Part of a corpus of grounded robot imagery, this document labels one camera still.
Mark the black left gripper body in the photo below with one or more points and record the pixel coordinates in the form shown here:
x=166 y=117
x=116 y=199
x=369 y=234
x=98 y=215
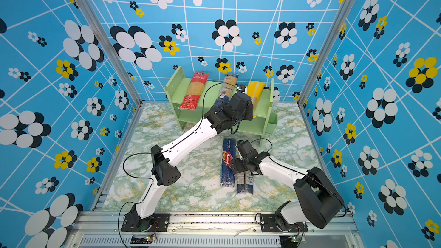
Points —
x=247 y=114

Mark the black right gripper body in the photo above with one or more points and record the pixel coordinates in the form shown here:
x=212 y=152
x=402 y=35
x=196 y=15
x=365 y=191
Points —
x=242 y=165

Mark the clear blue spaghetti package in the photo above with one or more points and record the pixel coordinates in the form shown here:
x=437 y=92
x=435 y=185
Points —
x=244 y=183

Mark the dark blue spaghetti package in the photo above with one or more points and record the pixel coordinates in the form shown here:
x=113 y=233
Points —
x=228 y=155

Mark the blue yellow spaghetti package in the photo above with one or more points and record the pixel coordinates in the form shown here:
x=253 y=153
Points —
x=226 y=89

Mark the red spaghetti package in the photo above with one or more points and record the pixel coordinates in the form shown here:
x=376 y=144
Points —
x=194 y=91

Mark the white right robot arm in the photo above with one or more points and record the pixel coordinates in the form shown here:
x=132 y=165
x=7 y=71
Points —
x=318 y=201

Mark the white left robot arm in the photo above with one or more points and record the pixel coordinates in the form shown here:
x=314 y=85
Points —
x=165 y=160

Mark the green plastic hanging bin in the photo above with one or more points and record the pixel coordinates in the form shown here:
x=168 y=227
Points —
x=272 y=123

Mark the right controller board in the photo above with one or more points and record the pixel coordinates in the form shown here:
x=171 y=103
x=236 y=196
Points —
x=288 y=241

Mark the controller board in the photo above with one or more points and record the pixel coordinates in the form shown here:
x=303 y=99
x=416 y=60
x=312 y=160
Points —
x=142 y=240
x=288 y=241

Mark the left controller board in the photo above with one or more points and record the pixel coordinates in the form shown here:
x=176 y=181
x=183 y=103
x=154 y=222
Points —
x=142 y=240

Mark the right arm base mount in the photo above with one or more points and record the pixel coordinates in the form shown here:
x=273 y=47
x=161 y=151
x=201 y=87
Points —
x=288 y=218

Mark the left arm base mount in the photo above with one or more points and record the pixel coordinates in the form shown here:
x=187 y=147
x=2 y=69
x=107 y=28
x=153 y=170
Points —
x=153 y=223

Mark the aluminium corner post left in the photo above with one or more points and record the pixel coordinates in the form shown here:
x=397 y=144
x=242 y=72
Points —
x=91 y=17

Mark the aluminium corner post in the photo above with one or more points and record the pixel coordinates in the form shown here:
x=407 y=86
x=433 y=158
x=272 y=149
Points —
x=91 y=17
x=328 y=43

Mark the aluminium corner post right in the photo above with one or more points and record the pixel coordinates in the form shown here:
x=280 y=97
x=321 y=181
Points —
x=328 y=43

